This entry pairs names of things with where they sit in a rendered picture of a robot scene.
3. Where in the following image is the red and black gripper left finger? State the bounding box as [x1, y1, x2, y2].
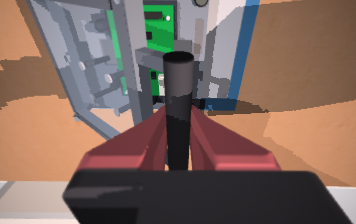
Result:
[74, 105, 167, 173]

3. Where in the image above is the green circuit board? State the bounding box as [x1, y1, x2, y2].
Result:
[143, 5, 174, 96]

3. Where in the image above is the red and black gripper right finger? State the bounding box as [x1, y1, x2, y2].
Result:
[190, 105, 282, 170]

